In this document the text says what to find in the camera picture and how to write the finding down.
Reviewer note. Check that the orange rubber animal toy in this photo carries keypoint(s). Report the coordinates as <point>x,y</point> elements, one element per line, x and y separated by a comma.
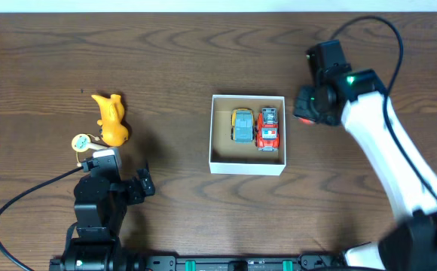
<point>112,112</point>

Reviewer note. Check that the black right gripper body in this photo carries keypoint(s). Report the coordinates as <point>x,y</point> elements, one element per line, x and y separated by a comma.
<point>310,106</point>

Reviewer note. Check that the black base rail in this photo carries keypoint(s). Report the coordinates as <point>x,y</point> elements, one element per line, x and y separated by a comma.
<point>298,263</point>

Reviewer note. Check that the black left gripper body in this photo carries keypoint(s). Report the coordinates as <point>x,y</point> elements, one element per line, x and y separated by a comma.
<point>142,184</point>

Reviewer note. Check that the grey yellow dump truck toy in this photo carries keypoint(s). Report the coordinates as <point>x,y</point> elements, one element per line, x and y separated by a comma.
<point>242,130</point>

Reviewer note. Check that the red fire truck toy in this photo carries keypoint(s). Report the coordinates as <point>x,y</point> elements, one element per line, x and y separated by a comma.
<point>267,130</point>

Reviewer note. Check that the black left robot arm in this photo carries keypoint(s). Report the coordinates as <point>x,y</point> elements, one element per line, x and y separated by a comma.
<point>101,201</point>

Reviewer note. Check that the red ball toy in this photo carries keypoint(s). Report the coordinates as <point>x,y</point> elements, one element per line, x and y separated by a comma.
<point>307,121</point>

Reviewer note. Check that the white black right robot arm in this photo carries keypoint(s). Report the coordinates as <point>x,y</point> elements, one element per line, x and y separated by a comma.
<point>360,103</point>

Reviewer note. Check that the yellow round rattle toy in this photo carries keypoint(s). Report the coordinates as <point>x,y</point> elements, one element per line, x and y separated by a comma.
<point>84,142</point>

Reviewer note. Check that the white cardboard box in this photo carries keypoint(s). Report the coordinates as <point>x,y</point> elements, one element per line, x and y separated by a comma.
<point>228,157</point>

